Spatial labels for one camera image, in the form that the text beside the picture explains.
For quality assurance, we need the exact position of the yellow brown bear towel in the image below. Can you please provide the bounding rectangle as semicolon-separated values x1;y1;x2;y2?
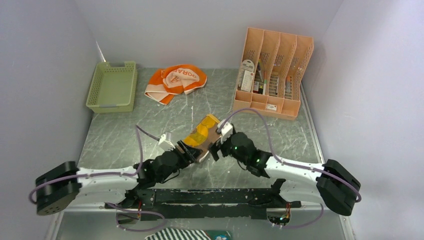
182;114;221;163

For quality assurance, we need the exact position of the orange and cream towel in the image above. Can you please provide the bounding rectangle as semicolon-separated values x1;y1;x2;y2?
144;64;208;105

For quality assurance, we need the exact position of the green perforated plastic basket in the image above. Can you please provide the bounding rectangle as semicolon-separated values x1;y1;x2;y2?
86;61;138;113

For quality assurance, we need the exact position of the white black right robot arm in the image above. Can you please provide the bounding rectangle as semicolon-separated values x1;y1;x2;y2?
209;132;361;216

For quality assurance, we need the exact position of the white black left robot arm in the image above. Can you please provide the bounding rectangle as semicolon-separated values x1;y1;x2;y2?
29;141;209;216

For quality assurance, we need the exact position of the black white striped cloth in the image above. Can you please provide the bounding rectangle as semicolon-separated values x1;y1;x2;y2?
144;227;211;240

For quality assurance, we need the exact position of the pink plastic file organizer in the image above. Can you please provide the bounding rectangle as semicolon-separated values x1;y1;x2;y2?
232;27;314;121

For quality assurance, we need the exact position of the white red stationery box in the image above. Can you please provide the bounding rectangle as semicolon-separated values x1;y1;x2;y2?
238;59;255;92

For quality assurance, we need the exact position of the teal patterned cloth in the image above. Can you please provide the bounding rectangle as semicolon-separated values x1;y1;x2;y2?
204;230;232;240

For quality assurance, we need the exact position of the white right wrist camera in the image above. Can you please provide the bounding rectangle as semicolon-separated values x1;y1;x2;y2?
216;120;234;143

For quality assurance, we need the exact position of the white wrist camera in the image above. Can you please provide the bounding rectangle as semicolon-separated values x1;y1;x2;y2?
216;120;234;143
158;131;175;151

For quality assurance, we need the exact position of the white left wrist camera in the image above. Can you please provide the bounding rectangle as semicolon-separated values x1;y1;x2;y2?
158;131;175;151

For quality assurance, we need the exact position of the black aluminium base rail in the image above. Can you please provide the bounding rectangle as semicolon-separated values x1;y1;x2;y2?
118;188;288;220

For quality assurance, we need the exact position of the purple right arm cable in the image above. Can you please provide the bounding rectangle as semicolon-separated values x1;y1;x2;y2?
220;107;363;230

